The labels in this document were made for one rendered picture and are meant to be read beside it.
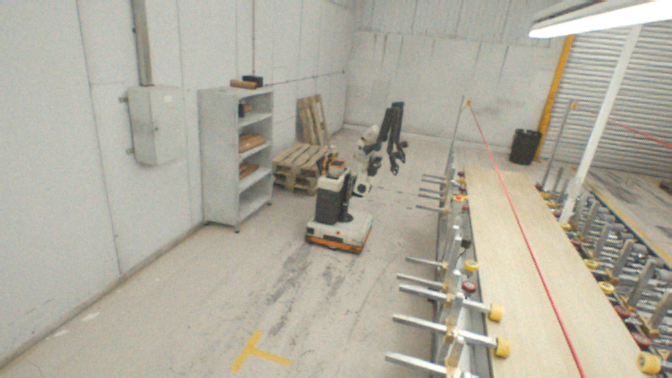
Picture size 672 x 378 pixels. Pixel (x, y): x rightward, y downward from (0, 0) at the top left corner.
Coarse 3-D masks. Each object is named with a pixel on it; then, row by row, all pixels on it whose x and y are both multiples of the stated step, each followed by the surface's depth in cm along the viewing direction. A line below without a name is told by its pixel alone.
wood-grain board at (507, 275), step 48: (480, 192) 361; (528, 192) 374; (480, 240) 267; (528, 240) 274; (480, 288) 214; (528, 288) 217; (576, 288) 221; (528, 336) 179; (576, 336) 182; (624, 336) 185
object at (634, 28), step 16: (576, 0) 182; (592, 0) 164; (544, 16) 241; (624, 48) 264; (624, 64) 265; (608, 96) 275; (608, 112) 278; (592, 144) 289; (576, 176) 303; (576, 192) 304
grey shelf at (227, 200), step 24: (216, 96) 367; (240, 96) 370; (264, 96) 447; (216, 120) 377; (240, 120) 396; (264, 120) 459; (216, 144) 387; (264, 144) 449; (216, 168) 398; (264, 168) 481; (216, 192) 409; (240, 192) 495; (264, 192) 496; (216, 216) 421; (240, 216) 431
